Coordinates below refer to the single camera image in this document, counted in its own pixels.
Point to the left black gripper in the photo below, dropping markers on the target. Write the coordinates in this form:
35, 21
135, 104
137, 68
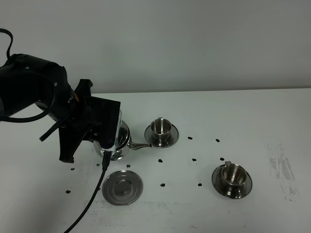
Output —
93, 119

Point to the stainless steel teapot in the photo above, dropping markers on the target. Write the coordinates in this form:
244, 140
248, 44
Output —
124, 143

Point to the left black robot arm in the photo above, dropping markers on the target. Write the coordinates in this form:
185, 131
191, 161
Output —
32, 88

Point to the far stainless steel teacup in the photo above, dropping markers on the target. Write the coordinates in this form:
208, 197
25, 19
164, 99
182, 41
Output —
161, 127

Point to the stainless steel teacup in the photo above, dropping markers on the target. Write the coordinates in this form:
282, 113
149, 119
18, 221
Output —
161, 127
233, 175

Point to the teapot steel saucer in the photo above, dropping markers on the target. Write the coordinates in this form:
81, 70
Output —
122, 188

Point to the near stainless steel teacup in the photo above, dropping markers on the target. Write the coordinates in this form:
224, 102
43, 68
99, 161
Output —
233, 175

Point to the far steel saucer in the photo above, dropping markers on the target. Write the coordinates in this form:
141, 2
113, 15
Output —
169, 141

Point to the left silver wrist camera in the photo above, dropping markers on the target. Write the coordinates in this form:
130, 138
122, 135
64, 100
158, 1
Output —
113, 147

